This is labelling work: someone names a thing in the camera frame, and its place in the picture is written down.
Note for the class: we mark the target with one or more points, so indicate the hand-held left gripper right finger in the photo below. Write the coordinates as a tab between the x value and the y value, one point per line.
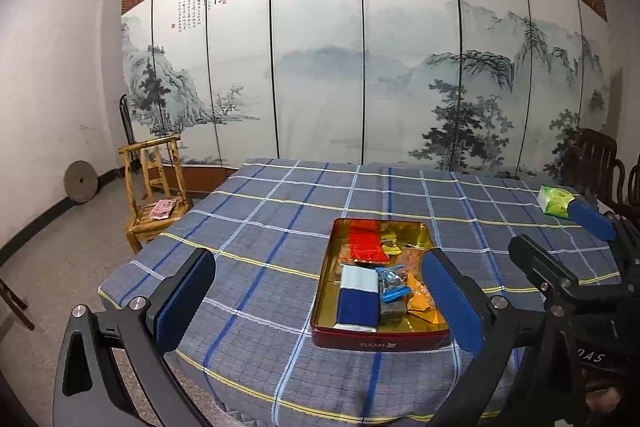
450	302

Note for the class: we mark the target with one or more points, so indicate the red booklet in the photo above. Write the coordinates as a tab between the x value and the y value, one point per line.
162	209

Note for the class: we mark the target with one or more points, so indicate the black metal chair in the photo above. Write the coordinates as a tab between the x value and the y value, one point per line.
125	119

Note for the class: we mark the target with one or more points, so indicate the round millstone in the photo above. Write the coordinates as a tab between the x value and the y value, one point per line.
80	182

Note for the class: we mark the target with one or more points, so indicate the dark cake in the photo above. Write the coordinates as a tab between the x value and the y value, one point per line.
391	313

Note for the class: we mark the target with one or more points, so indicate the red tin box gold interior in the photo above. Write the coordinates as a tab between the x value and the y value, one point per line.
330	302

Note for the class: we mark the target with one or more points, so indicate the small yellow packet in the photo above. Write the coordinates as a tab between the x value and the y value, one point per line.
392	247

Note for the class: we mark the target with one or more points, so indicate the green tissue pack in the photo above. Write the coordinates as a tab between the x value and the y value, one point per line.
555	202

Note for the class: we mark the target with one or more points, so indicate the painted landscape folding screen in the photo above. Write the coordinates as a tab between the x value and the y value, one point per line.
325	57

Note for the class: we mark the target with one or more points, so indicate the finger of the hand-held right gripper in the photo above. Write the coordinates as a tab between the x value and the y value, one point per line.
592	219
540	262

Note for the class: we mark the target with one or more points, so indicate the blue plaid tablecloth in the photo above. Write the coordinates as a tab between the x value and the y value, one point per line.
280	217

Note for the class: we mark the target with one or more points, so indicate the red packet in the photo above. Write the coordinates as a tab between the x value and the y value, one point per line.
365	242

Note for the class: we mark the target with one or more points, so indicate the blue candy wrapper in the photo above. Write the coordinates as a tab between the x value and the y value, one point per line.
390	284

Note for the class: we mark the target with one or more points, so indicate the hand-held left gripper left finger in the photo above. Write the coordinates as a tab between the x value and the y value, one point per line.
185	292

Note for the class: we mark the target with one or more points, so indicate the bamboo chair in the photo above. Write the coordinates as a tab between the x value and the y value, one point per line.
155	167

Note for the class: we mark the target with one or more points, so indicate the orange snack packet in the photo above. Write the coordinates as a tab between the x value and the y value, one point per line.
422	299

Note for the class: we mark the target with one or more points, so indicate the blue and white packet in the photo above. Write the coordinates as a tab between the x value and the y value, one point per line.
356	302

